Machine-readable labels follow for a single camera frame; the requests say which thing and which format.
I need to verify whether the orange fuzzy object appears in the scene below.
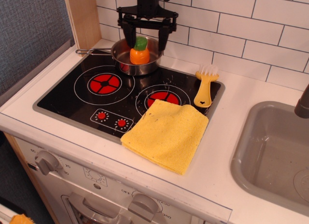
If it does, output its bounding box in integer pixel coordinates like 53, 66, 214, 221
0, 214, 34, 224

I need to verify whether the grey sink basin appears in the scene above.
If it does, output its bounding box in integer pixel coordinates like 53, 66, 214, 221
231, 101, 309, 216

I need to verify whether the grey faucet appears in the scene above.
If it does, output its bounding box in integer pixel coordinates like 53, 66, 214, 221
294, 85, 309, 119

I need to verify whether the red stove knob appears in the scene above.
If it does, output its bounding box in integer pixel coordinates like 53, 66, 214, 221
97, 112, 106, 120
117, 119, 126, 127

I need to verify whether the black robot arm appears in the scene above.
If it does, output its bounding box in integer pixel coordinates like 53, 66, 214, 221
117, 0, 179, 51

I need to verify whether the red left stove knob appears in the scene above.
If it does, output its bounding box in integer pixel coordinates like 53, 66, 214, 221
97, 112, 106, 120

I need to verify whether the steel saucepan with handle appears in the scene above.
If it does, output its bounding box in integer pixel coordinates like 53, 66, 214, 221
75, 36, 163, 76

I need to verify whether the black toy stovetop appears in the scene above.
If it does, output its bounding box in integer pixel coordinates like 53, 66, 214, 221
32, 48, 226, 145

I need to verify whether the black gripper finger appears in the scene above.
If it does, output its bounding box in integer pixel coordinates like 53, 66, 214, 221
122, 20, 136, 48
158, 25, 172, 51

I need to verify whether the grey timer knob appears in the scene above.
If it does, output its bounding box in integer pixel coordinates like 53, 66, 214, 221
35, 151, 59, 175

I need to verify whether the yellow folded cloth napkin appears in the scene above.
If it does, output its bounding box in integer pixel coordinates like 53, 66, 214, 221
121, 99, 209, 175

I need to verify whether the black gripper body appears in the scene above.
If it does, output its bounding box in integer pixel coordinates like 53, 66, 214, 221
116, 0, 178, 33

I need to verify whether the oven door with handle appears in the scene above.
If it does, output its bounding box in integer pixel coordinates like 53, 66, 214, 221
60, 191, 194, 224

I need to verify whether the orange carrot salt shaker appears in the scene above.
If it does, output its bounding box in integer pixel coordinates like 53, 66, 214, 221
130, 36, 150, 65

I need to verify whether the yellow scrub brush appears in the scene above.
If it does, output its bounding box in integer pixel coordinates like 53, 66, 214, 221
194, 64, 219, 108

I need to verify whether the wooden side post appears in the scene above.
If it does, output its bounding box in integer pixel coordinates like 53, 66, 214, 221
65, 0, 101, 49

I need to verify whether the grey oven knob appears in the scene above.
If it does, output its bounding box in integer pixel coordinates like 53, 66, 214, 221
128, 194, 159, 222

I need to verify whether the red right stove knob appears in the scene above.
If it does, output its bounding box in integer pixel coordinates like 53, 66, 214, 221
117, 119, 126, 127

